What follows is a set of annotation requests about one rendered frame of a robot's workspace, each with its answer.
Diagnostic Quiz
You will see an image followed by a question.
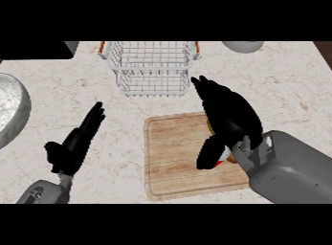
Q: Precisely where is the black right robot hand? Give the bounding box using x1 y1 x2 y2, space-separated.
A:
190 75 265 170

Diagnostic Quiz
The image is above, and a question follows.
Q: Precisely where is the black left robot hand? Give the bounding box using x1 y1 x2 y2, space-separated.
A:
44 100 109 176

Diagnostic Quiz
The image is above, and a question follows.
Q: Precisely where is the red and white can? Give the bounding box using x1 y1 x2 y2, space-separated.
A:
213 146 238 168

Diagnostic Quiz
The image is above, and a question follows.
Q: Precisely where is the wooden cutting board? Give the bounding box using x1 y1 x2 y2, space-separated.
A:
144 111 252 202

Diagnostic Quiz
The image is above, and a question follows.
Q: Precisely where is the grey metal bowl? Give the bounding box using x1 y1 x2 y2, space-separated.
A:
0 72 33 157

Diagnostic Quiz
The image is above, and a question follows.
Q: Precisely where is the pale grey round pot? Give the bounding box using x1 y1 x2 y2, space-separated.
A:
221 41 267 55

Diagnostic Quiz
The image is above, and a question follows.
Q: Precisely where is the black appliance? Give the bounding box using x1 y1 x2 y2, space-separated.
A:
0 41 82 61

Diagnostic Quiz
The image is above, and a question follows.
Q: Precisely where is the white tiered wire basket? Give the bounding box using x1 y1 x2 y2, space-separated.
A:
97 41 205 98

